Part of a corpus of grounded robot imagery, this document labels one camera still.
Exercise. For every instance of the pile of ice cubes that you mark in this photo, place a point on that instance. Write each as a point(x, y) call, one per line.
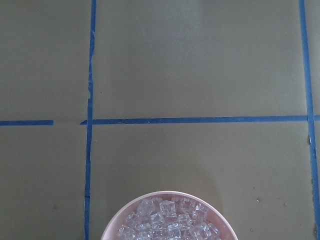
point(179, 218)

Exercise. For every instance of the pink bowl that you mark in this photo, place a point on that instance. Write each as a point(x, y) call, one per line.
point(214, 216)

